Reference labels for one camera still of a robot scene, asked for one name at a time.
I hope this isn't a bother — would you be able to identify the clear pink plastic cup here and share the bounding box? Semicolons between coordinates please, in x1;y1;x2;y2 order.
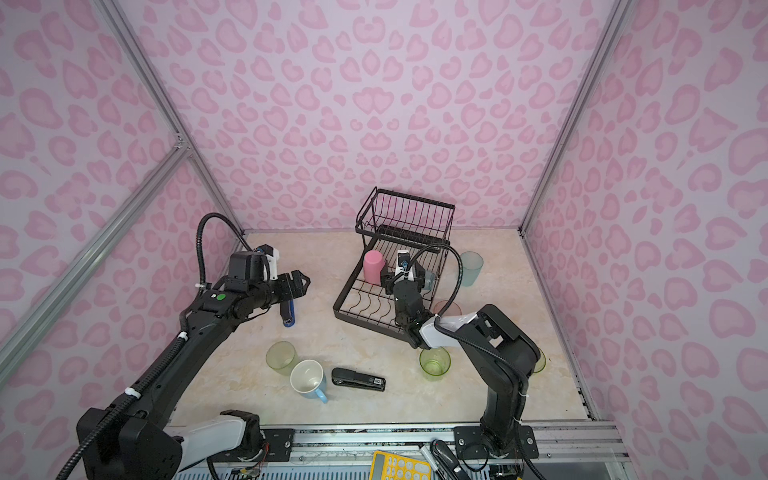
432;300;463;318

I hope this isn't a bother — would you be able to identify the opaque pink plastic cup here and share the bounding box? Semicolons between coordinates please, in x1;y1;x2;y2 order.
363;249;386;285

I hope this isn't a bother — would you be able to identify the teal textured cup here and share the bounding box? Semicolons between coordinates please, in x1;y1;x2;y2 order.
421;270;436;295
460;251;484;288

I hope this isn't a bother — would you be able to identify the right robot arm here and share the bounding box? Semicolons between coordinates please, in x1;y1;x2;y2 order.
380;273;541;458

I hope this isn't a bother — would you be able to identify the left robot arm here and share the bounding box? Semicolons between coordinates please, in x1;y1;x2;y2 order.
57;270;311;479

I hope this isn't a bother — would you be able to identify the blue black marker tool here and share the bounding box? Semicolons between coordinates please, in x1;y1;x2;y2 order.
280;300;296;328

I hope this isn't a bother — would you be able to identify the green cup front right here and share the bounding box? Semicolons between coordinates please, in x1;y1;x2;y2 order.
419;347;452;381

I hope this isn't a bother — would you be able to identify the green cup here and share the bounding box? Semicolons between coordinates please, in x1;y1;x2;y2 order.
533;349;547;374
419;347;452;381
265;341;299;376

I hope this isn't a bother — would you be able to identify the green cup front left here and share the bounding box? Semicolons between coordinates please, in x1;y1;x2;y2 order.
265;341;299;376

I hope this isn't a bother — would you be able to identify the black stapler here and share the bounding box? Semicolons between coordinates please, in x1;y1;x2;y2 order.
331;367;386;392

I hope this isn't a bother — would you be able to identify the green cup far right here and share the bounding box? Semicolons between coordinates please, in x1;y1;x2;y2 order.
533;349;547;374

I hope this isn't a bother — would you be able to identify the yellow calculator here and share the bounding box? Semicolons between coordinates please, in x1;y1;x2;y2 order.
368;451;433;480

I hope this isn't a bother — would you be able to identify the black wire dish rack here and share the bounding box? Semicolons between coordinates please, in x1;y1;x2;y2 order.
333;187;456;343

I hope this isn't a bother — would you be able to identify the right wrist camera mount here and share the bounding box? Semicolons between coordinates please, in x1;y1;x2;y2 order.
395;249;412;280

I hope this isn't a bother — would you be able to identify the white mug blue handle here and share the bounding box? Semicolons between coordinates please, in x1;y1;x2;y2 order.
289;359;328;404

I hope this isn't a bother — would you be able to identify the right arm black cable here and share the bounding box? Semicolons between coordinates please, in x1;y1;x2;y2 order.
407;242;541;480

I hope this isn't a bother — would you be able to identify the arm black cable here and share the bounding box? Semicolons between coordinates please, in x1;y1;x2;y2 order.
407;242;541;480
53;212;253;480

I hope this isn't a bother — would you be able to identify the black tool front rail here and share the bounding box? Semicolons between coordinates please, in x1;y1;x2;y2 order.
430;440;470;480

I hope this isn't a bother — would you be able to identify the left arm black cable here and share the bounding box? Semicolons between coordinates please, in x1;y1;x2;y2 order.
53;212;253;480

